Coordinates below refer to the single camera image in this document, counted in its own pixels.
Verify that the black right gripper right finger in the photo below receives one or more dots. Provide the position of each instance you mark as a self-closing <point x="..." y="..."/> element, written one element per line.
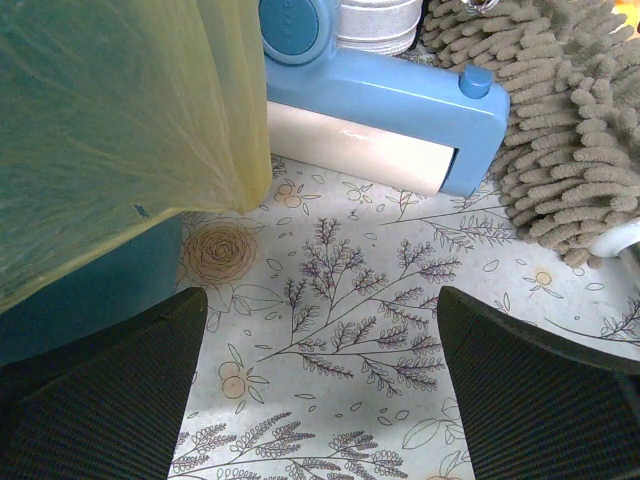
<point x="533" y="404"/>

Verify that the teal plastic trash bin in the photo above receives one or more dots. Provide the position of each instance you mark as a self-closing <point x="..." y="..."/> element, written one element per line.
<point x="115" y="287"/>

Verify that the white shoes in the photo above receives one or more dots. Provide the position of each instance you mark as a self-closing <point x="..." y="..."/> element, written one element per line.
<point x="387" y="27"/>

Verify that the blue lint roller mop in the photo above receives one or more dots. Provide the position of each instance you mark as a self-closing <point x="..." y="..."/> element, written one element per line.
<point x="410" y="126"/>

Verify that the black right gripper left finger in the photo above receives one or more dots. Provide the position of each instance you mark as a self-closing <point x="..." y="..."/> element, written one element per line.
<point x="108" y="406"/>

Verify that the yellow plastic trash bag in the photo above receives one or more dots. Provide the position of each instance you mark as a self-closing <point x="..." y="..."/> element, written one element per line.
<point x="117" y="115"/>

